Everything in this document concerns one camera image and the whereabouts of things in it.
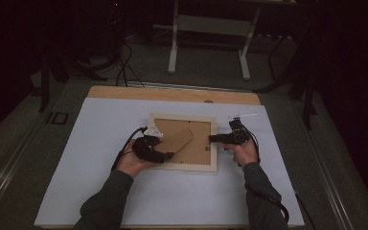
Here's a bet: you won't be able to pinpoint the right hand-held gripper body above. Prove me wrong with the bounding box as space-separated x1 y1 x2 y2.
227 112 260 146

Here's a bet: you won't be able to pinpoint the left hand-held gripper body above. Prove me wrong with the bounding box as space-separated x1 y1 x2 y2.
131 126 168 165

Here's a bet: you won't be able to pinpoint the wooden picture frame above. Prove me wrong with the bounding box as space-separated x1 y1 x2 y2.
147 112 219 173

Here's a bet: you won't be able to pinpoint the person's right hand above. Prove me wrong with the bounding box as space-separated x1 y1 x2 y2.
223 137 261 170

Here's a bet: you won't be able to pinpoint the person's left hand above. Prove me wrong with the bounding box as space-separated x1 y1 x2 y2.
116 139 161 178

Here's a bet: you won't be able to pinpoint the white table sheet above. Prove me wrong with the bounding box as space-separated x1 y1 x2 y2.
34 97 305 227

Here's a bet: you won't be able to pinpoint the black metal stand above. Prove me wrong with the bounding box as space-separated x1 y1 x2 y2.
253 32 320 130
37 52 108 113

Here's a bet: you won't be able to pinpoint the black rectangular floor plate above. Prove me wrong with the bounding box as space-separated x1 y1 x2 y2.
46 111 70 126

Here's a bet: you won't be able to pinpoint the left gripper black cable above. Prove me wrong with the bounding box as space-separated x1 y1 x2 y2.
110 126 149 173

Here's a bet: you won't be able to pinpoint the black floor cables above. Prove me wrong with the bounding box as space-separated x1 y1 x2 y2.
114 39 147 88

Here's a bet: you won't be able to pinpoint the metal floor rail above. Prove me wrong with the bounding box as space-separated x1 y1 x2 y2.
291 101 356 230
0 123 44 219

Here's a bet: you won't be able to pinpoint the white metal desk frame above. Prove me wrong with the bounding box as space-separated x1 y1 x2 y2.
167 0 263 81

